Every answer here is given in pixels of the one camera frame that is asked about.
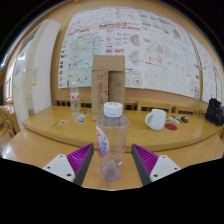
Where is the white oblong card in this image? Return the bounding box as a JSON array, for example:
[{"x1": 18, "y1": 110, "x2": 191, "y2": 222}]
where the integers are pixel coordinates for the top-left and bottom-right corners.
[{"x1": 167, "y1": 115, "x2": 181, "y2": 125}]

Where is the wooden chair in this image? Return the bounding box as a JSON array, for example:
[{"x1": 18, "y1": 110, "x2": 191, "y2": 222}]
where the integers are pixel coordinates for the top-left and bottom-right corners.
[{"x1": 0, "y1": 104, "x2": 21, "y2": 138}]

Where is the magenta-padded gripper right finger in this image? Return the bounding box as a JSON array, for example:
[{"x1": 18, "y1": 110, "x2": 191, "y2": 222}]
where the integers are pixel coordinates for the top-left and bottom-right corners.
[{"x1": 130, "y1": 143, "x2": 183, "y2": 187}]

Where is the clear white-capped plastic bottle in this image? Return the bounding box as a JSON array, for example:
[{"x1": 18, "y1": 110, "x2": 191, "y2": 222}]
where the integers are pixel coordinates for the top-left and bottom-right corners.
[{"x1": 95, "y1": 101, "x2": 130, "y2": 183}]

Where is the narrow printed wall poster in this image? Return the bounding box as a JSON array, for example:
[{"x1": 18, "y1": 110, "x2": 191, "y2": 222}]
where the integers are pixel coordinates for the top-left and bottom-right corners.
[{"x1": 191, "y1": 33, "x2": 224, "y2": 104}]

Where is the black bag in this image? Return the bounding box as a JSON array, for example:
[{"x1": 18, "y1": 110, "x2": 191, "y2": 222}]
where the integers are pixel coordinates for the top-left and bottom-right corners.
[{"x1": 204, "y1": 98, "x2": 224, "y2": 127}]

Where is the brown cardboard box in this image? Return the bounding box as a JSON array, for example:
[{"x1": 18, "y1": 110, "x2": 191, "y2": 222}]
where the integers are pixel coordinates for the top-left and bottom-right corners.
[{"x1": 91, "y1": 54, "x2": 126, "y2": 121}]

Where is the red-labelled clear water bottle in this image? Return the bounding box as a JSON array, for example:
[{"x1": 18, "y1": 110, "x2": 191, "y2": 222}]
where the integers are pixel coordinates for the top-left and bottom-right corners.
[{"x1": 70, "y1": 81, "x2": 81, "y2": 115}]

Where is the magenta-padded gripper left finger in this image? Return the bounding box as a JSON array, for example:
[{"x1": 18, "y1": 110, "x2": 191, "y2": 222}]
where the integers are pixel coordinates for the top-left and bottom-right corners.
[{"x1": 42, "y1": 142, "x2": 95, "y2": 187}]

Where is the white ceramic mug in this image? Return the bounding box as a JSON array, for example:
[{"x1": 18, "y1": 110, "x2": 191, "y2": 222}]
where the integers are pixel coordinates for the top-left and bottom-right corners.
[{"x1": 144, "y1": 108, "x2": 167, "y2": 131}]

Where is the flat round red coaster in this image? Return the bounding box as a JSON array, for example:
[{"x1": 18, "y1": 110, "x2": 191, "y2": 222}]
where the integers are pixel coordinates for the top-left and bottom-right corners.
[{"x1": 164, "y1": 123, "x2": 178, "y2": 131}]

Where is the large printed wall poster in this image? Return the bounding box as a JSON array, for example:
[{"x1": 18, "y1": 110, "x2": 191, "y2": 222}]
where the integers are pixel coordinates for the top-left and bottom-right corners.
[{"x1": 58, "y1": 6, "x2": 201, "y2": 100}]

